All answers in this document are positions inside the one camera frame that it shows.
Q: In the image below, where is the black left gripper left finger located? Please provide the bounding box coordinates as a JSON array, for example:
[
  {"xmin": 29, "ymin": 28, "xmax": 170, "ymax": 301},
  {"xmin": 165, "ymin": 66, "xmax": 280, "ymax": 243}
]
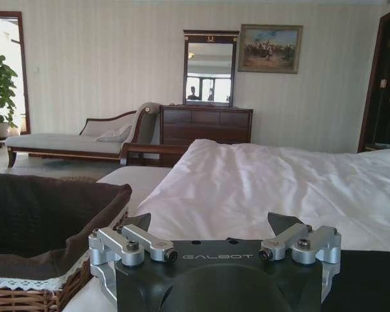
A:
[{"xmin": 88, "ymin": 213, "xmax": 179, "ymax": 266}]

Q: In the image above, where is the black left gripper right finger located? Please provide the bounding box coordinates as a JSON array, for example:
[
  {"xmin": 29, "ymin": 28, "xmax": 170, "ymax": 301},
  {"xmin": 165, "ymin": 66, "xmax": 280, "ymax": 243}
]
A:
[{"xmin": 259, "ymin": 211, "xmax": 342, "ymax": 266}]

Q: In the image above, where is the dark wooden bed footboard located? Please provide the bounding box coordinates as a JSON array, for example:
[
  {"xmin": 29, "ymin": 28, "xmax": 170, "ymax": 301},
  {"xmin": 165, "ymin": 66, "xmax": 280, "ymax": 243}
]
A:
[{"xmin": 122, "ymin": 142, "xmax": 192, "ymax": 168}]

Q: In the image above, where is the brown basket liner lace trim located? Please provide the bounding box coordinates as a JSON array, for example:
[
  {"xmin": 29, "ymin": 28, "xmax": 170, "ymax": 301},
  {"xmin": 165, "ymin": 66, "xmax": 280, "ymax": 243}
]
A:
[{"xmin": 0, "ymin": 173, "xmax": 133, "ymax": 292}]

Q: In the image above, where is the wicker basket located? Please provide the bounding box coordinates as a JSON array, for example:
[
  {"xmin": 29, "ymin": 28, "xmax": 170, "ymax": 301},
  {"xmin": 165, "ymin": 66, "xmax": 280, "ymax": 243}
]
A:
[{"xmin": 0, "ymin": 198, "xmax": 133, "ymax": 312}]

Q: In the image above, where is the white upholstered bench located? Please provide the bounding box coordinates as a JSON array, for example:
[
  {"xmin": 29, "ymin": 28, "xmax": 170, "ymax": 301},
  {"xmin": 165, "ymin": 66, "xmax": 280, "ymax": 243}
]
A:
[{"xmin": 96, "ymin": 166, "xmax": 174, "ymax": 211}]

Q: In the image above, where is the black garment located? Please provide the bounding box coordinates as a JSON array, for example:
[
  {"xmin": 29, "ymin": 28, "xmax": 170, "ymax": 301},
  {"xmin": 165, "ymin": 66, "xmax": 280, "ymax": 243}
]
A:
[{"xmin": 320, "ymin": 249, "xmax": 390, "ymax": 312}]

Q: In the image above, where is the white duvet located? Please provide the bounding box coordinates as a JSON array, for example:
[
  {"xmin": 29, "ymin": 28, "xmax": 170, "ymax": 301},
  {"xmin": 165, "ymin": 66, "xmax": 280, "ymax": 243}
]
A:
[{"xmin": 63, "ymin": 138, "xmax": 390, "ymax": 312}]

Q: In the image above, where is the patterned floor rug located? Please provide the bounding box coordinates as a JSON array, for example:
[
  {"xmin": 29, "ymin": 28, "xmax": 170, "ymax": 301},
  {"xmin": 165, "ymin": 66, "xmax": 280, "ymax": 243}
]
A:
[{"xmin": 0, "ymin": 155, "xmax": 124, "ymax": 183}]

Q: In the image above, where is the pale cushion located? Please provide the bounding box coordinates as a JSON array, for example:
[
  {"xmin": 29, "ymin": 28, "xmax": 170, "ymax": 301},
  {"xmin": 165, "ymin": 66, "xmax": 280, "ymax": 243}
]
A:
[{"xmin": 94, "ymin": 124, "xmax": 133, "ymax": 143}]

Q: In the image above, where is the dark wooden dresser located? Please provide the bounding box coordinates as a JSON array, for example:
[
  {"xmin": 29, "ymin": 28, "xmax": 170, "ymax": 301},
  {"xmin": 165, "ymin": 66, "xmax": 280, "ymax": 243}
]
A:
[{"xmin": 159, "ymin": 104, "xmax": 255, "ymax": 167}]

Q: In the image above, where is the wooden framed mirror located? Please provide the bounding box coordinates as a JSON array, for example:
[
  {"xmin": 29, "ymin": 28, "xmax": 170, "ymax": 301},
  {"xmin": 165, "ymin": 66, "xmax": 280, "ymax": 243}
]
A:
[{"xmin": 182, "ymin": 29, "xmax": 241, "ymax": 108}]

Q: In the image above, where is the framed landscape painting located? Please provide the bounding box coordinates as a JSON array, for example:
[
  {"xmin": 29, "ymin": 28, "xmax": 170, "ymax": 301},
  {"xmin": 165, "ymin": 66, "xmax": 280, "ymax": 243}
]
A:
[{"xmin": 237, "ymin": 23, "xmax": 304, "ymax": 75}]

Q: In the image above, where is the green potted plant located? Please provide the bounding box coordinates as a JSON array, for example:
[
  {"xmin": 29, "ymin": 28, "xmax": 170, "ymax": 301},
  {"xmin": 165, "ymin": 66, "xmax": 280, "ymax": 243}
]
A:
[{"xmin": 0, "ymin": 49, "xmax": 20, "ymax": 133}]

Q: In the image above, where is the beige chaise longue wooden frame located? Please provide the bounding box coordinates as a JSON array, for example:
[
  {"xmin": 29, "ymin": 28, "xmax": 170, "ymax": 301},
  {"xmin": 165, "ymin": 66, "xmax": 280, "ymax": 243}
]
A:
[{"xmin": 5, "ymin": 102, "xmax": 161, "ymax": 168}]

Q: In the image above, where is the dark wooden door frame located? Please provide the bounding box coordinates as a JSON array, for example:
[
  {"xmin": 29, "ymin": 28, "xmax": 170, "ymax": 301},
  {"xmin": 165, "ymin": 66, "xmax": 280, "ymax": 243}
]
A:
[
  {"xmin": 0, "ymin": 10, "xmax": 32, "ymax": 136},
  {"xmin": 357, "ymin": 4, "xmax": 390, "ymax": 154}
]

